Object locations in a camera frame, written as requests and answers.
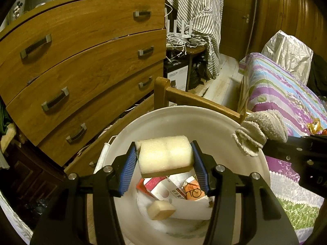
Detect white plastic bucket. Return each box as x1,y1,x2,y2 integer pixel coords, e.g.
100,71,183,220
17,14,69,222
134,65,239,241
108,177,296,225
93,105,271,245

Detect small wooden table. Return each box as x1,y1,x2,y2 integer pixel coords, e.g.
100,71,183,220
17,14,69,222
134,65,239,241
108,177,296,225
166,43,206,92

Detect black printed carton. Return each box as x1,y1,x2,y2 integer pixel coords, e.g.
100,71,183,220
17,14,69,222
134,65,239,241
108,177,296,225
163,59,189,91

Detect gold foil wrapper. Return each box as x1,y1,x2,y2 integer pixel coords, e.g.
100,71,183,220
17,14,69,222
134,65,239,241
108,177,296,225
307,119,322,134

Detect cartoon printed white container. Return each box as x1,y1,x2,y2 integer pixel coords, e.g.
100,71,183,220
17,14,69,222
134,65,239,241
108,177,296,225
9,0,27,21

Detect dark wooden cabinet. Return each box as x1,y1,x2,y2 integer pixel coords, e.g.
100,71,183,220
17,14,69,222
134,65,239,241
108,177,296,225
0,138,67,225

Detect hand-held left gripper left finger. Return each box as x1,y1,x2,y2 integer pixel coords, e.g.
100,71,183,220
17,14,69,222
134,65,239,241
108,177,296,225
30,141,140,245

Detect wooden dresser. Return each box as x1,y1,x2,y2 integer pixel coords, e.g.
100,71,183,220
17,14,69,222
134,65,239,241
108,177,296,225
0,0,166,176

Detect silver plastic bag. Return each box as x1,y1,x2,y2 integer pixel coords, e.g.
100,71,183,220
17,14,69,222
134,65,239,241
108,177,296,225
261,30,314,86

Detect striped purple green blanket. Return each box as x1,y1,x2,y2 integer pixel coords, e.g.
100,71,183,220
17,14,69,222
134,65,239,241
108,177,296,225
239,52,327,245

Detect white face mask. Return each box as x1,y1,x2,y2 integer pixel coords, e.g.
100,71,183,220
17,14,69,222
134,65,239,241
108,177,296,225
89,136,114,169

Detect large pale foam block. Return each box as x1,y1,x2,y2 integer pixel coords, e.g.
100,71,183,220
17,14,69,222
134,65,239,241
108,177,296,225
135,135,195,178

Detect white cables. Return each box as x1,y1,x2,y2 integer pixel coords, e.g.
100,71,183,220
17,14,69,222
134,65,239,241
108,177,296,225
166,37,205,57

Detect white router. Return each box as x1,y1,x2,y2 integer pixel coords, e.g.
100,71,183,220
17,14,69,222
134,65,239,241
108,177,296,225
166,19,195,40

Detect wooden dresser drawer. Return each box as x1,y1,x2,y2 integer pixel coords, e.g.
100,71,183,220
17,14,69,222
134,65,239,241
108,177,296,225
5,28,166,146
0,0,166,97
64,93,156,176
37,61,164,164

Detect grey sock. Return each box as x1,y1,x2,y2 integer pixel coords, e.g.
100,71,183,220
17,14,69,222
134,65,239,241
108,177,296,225
231,111,289,157

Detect orange snack packet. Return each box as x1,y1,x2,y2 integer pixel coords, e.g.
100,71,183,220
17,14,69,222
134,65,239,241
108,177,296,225
183,176,208,202

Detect wooden chair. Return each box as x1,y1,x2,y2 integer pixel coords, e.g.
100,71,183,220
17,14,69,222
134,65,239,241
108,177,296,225
154,77,253,124

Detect green cloth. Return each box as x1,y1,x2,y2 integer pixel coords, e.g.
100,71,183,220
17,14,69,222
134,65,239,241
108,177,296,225
0,102,11,136

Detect white medicine box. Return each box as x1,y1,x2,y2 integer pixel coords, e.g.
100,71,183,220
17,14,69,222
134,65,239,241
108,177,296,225
151,177,189,202

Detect grey striped cloth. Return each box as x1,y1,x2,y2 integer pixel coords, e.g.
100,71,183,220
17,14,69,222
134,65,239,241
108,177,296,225
157,0,224,79

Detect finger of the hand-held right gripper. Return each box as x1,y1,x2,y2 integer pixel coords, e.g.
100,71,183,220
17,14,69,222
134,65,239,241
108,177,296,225
264,136,311,159

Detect dark cloth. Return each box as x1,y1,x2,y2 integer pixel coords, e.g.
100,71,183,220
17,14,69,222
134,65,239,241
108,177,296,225
309,53,327,95

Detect black plastic bag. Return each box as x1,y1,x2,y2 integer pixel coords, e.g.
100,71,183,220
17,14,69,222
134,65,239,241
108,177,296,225
189,61,208,82

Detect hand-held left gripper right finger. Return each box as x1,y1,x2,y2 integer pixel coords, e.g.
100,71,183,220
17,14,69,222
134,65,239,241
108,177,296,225
190,140,299,245

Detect dark wooden door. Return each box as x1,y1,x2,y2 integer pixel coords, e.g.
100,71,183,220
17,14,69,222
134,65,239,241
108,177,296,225
221,0,258,62

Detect pink carton box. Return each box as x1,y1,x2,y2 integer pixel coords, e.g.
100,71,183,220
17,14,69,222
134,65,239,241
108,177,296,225
136,176,166,199

